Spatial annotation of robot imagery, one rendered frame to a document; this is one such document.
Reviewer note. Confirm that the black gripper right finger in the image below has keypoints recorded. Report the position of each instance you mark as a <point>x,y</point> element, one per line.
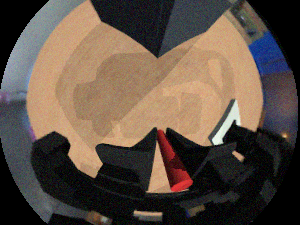
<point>193,155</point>

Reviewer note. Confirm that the red peg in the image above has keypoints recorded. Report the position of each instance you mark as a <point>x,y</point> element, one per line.
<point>178,177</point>

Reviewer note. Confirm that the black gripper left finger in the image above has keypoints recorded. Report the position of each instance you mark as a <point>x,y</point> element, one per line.
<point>140,157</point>

